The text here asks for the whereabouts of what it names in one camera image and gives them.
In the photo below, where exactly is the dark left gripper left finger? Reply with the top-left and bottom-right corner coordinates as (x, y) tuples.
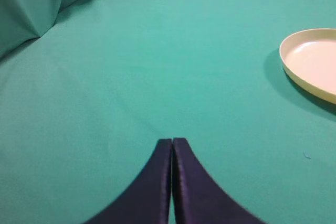
(86, 138), (172, 224)

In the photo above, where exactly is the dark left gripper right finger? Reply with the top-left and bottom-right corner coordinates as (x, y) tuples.
(172, 138), (263, 223)

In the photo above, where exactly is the yellow plastic plate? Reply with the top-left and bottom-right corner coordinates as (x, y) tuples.
(279, 28), (335, 104)

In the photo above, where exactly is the green table cloth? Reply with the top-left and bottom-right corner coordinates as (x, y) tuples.
(1, 0), (335, 223)

